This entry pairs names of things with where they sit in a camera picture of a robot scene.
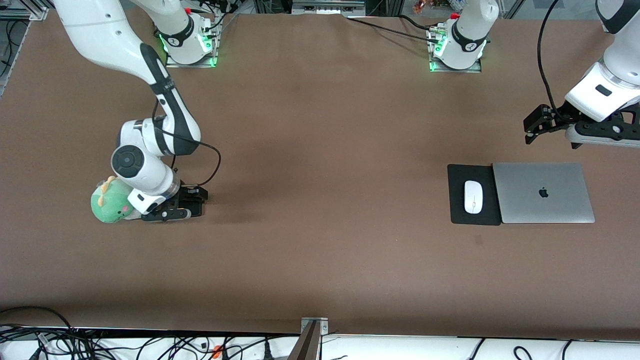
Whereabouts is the white computer mouse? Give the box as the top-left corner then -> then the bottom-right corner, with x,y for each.
464,180 -> 483,214

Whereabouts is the black mouse pad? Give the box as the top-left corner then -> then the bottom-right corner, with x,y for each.
447,164 -> 502,226

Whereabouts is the silver laptop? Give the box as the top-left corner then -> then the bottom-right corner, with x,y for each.
492,162 -> 596,224

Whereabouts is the green dinosaur plush toy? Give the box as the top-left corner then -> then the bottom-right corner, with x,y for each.
90,175 -> 143,224

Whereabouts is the grey metal box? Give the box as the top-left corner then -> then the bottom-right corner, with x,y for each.
291,0 -> 366,16

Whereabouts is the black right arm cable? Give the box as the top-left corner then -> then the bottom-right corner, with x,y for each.
152,95 -> 222,188

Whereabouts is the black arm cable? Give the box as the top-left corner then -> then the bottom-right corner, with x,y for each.
537,0 -> 568,123
152,95 -> 222,188

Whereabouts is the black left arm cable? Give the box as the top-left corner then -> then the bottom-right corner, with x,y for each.
537,0 -> 568,123

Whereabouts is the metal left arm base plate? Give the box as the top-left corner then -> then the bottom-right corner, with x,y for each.
429,30 -> 483,74

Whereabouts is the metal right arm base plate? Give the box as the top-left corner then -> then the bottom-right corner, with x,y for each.
165,30 -> 221,68

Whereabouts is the metal table edge bracket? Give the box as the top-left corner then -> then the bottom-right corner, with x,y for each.
301,317 -> 329,336

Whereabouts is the black looping floor cable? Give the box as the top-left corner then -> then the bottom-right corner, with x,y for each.
0,306 -> 78,360

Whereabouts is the black cable on table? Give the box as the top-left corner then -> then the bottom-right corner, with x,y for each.
347,15 -> 441,43

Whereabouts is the aluminium frame profile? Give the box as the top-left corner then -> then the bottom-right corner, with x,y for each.
0,0 -> 49,22

